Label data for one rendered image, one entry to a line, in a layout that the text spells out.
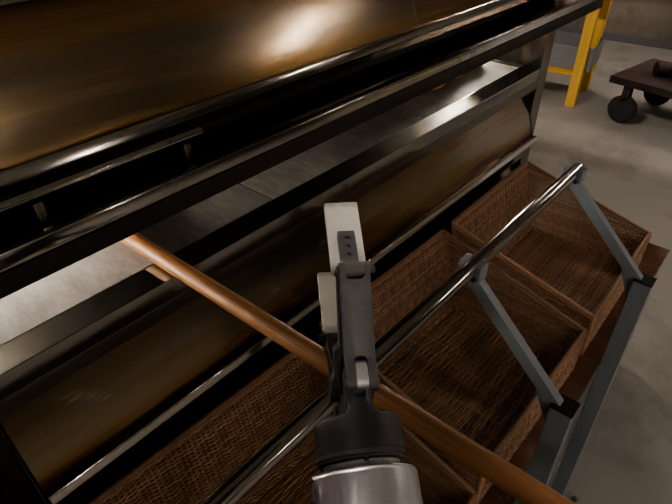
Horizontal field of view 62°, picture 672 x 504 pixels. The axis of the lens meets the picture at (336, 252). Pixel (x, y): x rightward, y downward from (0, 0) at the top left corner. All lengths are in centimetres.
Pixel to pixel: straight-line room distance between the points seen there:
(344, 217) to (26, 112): 43
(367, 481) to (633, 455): 199
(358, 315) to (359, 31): 77
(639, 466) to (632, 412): 25
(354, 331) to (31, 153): 48
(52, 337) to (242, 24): 55
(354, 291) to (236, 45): 57
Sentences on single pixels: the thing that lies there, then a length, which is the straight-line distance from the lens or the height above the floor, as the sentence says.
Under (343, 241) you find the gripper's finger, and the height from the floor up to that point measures 150.
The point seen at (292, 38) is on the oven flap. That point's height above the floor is 151.
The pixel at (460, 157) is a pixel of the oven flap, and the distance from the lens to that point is 172.
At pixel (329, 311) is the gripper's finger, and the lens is 60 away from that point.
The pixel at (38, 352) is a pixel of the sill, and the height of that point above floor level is 118.
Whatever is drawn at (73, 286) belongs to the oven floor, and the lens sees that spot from 102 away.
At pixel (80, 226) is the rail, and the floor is 143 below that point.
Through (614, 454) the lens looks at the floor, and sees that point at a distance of 236.
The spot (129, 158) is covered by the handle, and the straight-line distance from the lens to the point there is 73.
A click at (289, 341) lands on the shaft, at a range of 80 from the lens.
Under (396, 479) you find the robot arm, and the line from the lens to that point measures 45.
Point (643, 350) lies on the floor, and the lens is 281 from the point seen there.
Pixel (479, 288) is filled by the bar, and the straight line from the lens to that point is 104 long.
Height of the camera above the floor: 176
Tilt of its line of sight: 36 degrees down
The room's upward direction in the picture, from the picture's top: straight up
